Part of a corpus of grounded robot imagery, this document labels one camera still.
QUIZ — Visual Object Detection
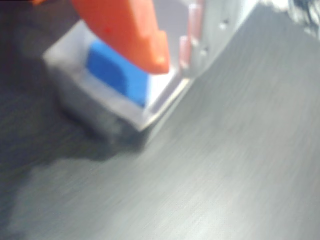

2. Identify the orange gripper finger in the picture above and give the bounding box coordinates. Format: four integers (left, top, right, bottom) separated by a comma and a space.
71, 0, 172, 76

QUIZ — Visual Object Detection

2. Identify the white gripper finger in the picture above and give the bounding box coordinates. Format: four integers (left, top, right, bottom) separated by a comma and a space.
179, 0, 261, 79

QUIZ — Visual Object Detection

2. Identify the blue cube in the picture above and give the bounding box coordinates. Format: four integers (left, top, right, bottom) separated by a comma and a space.
86, 41, 151, 109

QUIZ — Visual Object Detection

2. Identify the white and black cardboard box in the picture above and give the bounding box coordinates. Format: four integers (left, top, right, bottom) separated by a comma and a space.
41, 19, 194, 145

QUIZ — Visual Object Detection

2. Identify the dark grey felt mat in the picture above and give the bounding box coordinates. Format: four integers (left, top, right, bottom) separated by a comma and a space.
0, 0, 320, 240

